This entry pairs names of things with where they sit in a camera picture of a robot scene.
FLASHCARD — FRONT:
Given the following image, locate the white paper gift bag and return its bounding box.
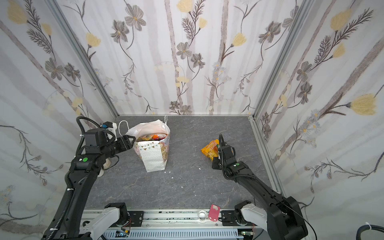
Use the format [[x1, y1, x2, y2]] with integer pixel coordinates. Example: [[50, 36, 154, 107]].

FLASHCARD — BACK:
[[120, 116, 171, 173]]

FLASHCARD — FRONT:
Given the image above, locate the yellow snack box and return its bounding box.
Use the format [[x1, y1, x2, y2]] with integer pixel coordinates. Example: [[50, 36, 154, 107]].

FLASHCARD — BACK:
[[201, 139, 219, 161]]

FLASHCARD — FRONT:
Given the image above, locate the small orange snack packet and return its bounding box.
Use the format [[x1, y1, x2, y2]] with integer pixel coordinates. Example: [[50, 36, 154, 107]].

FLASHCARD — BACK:
[[137, 134, 168, 142]]

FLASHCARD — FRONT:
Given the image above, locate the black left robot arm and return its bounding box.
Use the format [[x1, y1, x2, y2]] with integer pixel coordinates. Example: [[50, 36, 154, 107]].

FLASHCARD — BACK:
[[42, 130, 136, 240]]

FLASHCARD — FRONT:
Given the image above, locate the black cable bottom right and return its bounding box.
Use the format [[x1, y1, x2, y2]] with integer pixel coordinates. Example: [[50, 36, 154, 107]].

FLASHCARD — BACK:
[[355, 222, 384, 240]]

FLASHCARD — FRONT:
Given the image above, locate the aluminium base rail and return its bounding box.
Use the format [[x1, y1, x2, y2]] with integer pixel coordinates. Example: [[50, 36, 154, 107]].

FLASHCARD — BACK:
[[56, 207, 307, 240]]

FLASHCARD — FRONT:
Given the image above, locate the white plastic bottle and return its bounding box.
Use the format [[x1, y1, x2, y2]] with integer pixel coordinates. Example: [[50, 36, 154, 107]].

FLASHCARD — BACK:
[[98, 169, 105, 178]]

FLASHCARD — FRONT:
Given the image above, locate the pink tag on rail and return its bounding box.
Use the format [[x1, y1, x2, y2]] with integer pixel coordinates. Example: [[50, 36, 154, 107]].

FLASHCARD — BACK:
[[208, 204, 221, 222]]

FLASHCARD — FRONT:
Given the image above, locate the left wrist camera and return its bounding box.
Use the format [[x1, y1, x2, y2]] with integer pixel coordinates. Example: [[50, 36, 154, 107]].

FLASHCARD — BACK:
[[84, 122, 117, 147]]

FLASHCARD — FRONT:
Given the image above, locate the white round knob on rail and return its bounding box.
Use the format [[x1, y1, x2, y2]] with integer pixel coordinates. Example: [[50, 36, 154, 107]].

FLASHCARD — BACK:
[[198, 210, 208, 222]]

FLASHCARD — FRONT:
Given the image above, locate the round beige floor disc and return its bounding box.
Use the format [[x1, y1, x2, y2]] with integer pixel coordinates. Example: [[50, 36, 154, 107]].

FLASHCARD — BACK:
[[103, 159, 111, 170]]

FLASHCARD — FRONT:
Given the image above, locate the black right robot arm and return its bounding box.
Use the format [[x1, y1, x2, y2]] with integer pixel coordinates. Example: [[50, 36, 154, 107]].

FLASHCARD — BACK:
[[213, 143, 308, 240]]

